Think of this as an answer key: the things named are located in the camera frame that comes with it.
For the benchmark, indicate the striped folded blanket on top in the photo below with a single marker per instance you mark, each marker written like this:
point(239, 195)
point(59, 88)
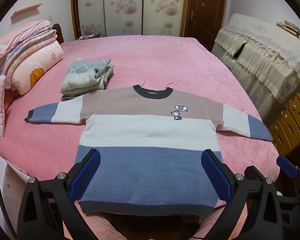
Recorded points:
point(18, 40)

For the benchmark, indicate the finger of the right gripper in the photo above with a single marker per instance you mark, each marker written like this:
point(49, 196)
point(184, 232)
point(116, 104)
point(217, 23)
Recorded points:
point(287, 166)

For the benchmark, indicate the items on bedside table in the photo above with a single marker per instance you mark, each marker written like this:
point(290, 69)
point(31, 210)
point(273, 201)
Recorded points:
point(85, 37)

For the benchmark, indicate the floral sliding wardrobe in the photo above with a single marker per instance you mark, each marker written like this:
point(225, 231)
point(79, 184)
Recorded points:
point(102, 18)

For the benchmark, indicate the striped folded garment at bottom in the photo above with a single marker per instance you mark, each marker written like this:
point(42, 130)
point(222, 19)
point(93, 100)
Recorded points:
point(75, 95)

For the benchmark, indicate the yellow wooden drawer cabinet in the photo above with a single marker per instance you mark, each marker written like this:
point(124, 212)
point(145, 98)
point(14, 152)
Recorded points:
point(286, 130)

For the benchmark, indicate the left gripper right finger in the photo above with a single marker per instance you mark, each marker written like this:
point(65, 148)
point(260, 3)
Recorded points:
point(218, 174)

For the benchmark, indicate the cream lace covered furniture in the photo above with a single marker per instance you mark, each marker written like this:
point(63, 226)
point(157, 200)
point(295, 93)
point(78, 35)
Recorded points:
point(264, 59)

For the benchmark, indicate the grey white fleece folded garment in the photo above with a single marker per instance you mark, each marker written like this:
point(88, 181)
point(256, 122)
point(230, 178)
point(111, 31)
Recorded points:
point(82, 66)

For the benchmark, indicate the pink wall shelf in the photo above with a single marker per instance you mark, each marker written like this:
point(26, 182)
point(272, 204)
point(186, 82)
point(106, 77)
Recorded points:
point(25, 9)

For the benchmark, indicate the books stack on cover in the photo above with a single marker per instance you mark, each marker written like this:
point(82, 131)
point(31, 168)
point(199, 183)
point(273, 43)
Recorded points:
point(290, 28)

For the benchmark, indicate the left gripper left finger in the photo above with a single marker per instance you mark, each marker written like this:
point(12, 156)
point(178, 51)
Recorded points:
point(82, 173)

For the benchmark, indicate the dark brown wooden door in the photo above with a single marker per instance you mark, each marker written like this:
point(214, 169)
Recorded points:
point(204, 20)

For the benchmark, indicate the striped knit children's sweater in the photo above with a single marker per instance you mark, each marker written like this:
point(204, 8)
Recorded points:
point(150, 145)

